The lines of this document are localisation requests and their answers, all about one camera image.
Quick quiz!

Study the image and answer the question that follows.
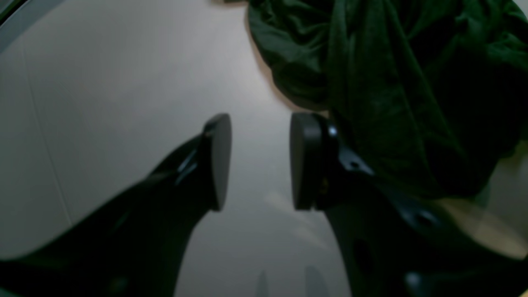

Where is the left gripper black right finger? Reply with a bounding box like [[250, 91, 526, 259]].
[[289, 113, 527, 297]]

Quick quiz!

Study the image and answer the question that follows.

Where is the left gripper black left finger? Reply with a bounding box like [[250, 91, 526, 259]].
[[0, 113, 232, 297]]

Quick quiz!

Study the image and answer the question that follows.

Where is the dark green t-shirt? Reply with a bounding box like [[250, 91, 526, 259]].
[[248, 0, 528, 198]]

